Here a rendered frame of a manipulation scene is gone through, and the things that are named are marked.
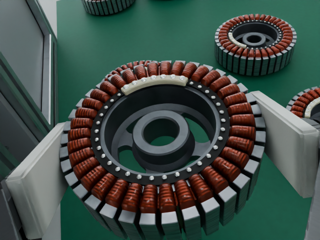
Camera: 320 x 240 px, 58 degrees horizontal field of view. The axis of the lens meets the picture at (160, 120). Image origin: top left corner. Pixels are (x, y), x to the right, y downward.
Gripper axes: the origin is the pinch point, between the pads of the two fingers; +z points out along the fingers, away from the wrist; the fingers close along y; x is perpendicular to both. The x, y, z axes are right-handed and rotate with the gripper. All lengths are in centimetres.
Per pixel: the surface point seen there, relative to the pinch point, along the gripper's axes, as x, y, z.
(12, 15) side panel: 10.4, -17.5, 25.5
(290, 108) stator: -4.8, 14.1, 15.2
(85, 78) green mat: 0.1, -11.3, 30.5
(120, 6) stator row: 10.7, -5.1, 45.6
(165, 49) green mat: 2.2, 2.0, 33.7
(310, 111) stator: -5.1, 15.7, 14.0
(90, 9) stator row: 11.2, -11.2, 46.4
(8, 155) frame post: -2.9, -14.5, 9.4
